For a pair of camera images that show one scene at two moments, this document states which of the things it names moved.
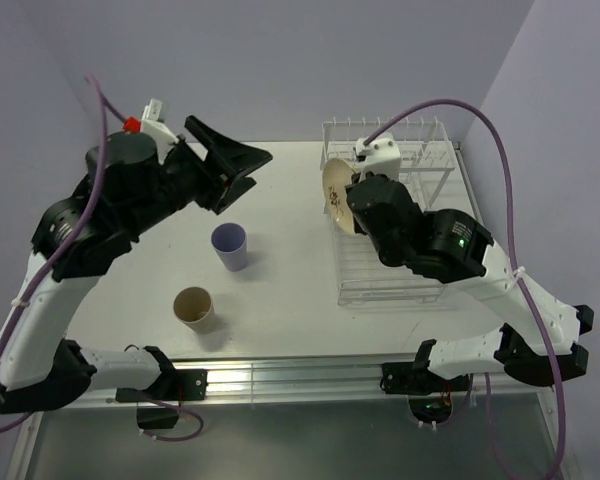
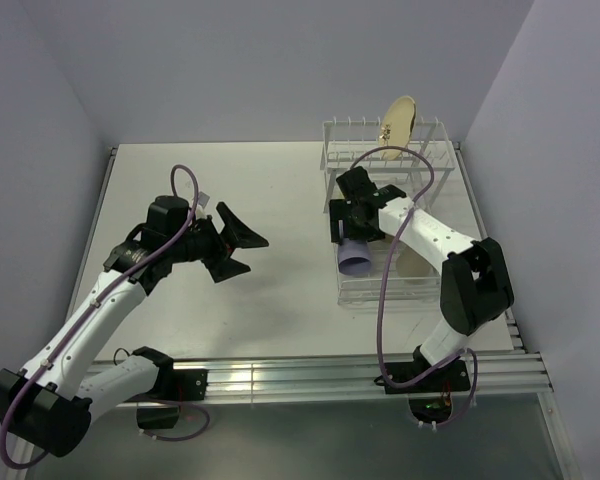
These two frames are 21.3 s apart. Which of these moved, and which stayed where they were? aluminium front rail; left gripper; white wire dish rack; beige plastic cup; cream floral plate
Moved: cream floral plate; left gripper; beige plastic cup
Stayed: white wire dish rack; aluminium front rail
